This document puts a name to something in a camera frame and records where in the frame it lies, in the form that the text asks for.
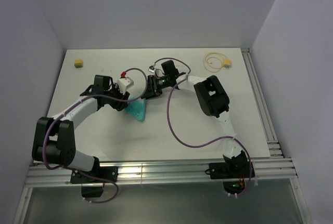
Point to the aluminium rail frame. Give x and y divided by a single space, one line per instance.
275 195

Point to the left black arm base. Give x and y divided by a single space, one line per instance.
93 186

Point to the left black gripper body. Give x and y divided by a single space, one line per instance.
115 92

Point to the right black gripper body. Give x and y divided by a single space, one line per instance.
162 83

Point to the teal triangular power strip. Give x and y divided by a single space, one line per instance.
137 109

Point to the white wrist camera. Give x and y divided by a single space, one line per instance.
124 83
152 69

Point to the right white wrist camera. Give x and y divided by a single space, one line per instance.
152 69

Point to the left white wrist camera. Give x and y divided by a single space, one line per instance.
124 83

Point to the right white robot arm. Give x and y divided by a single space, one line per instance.
214 102

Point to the yellow cube block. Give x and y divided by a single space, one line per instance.
78 63

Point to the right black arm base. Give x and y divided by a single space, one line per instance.
236 177

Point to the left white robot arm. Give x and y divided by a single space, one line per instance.
54 140

